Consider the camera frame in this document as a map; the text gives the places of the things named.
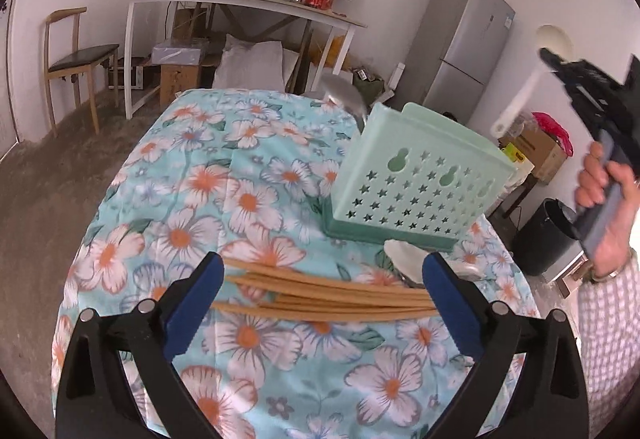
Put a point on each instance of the floral blue tablecloth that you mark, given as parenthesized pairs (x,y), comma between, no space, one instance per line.
(225,159)

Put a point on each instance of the green perforated utensil basket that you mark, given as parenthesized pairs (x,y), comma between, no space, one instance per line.
(400,199)

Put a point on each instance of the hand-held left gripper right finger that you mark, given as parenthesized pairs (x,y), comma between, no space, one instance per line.
(450,304)

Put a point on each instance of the wristwatch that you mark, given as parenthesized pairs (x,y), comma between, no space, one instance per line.
(607,275)

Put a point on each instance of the white pillows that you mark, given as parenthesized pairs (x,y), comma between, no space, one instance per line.
(250,64)

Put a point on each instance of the large cardboard box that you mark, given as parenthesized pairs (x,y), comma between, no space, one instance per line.
(537,149)

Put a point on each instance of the black trash bin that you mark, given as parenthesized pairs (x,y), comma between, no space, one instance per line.
(537,239)

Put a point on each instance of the white microwave oven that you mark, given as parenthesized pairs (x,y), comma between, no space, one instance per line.
(135,74)

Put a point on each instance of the yellow bag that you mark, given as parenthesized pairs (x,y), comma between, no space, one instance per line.
(335,50)

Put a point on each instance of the grey refrigerator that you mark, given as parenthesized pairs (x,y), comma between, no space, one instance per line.
(465,39)

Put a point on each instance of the small white box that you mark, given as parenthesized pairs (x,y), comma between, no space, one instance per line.
(397,74)

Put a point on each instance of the red plastic bag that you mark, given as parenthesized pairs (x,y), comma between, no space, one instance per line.
(552,126)

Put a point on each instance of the white rice paddle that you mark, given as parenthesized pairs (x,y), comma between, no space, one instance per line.
(402,259)

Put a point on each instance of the white counter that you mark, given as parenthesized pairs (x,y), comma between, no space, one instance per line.
(567,269)

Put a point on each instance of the person's right hand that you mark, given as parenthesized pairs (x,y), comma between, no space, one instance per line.
(620,229)

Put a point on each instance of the plastic-wrapped white box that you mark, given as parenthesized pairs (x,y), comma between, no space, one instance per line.
(180,51)

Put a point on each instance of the wooden chair with dark seat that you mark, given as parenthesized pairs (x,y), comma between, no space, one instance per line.
(82,56)

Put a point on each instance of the white printed sack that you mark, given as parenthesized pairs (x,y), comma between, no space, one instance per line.
(512,155)

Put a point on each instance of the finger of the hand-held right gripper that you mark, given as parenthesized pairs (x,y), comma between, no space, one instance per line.
(552,58)
(564,78)

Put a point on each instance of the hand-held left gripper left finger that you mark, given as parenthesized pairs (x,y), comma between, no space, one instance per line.
(192,304)

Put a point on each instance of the green bag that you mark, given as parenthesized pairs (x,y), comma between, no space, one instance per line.
(367,84)

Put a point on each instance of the brown cardboard box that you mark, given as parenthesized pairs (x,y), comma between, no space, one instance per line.
(189,21)

